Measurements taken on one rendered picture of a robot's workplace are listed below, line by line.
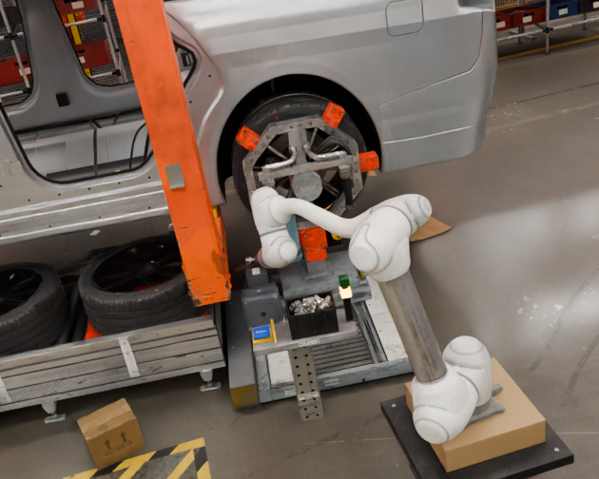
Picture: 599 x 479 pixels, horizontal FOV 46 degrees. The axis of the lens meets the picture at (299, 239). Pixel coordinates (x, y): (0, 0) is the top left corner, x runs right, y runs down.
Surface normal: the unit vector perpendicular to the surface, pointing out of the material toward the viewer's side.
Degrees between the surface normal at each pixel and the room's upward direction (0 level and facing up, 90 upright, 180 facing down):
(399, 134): 90
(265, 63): 90
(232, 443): 0
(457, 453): 90
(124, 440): 90
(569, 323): 0
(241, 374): 0
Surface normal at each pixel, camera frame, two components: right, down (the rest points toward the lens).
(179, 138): 0.12, 0.45
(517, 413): -0.15, -0.86
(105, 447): 0.51, 0.33
